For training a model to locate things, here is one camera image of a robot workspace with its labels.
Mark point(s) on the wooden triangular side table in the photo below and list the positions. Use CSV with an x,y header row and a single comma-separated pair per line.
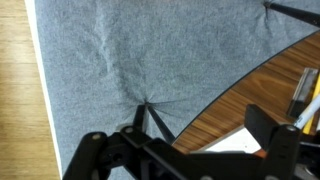
x,y
253,93

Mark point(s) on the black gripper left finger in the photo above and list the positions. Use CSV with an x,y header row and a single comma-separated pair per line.
x,y
84,163

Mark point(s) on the white marker pen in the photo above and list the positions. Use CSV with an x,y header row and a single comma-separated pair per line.
x,y
310,110

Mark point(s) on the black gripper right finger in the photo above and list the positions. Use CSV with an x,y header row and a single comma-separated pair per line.
x,y
280,142

